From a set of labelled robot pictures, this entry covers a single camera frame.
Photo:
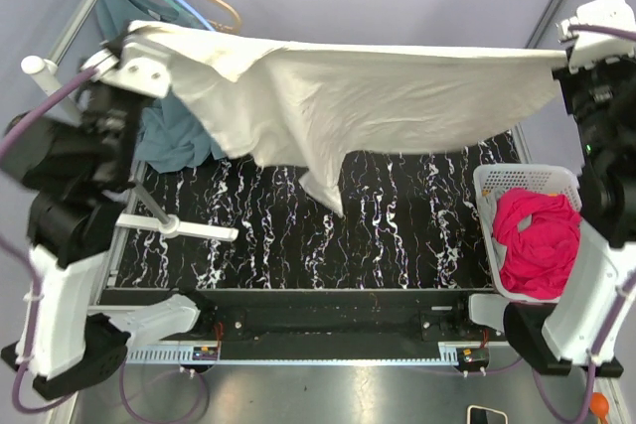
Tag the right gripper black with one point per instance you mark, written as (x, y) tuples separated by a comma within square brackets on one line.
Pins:
[(572, 79)]

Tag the white t shirt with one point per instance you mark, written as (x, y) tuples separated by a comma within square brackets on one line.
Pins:
[(309, 105)]

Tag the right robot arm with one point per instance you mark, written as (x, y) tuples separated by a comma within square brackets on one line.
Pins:
[(579, 328)]

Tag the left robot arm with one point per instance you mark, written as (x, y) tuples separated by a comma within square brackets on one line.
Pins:
[(75, 151)]

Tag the teal t shirt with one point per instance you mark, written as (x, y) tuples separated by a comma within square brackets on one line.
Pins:
[(171, 138)]

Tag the white laundry basket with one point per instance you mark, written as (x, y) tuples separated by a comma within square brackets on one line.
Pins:
[(499, 179)]

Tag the metal clothes rack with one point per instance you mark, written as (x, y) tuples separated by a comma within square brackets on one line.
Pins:
[(43, 73)]

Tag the pink t shirt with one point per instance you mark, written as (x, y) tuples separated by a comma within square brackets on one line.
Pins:
[(541, 236)]

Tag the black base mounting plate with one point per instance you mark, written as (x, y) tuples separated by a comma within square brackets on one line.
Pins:
[(339, 325)]

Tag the orange maraca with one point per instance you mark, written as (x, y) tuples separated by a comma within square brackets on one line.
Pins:
[(599, 407)]

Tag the smartphone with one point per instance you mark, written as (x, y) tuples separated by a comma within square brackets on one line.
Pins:
[(484, 415)]

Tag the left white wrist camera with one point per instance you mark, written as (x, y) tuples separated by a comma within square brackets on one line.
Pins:
[(140, 67)]

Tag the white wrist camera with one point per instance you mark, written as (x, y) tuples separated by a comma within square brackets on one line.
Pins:
[(140, 67), (600, 31)]

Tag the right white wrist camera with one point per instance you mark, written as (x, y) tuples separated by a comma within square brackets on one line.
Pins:
[(600, 31)]

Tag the white cable duct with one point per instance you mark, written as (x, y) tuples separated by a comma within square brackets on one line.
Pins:
[(183, 353)]

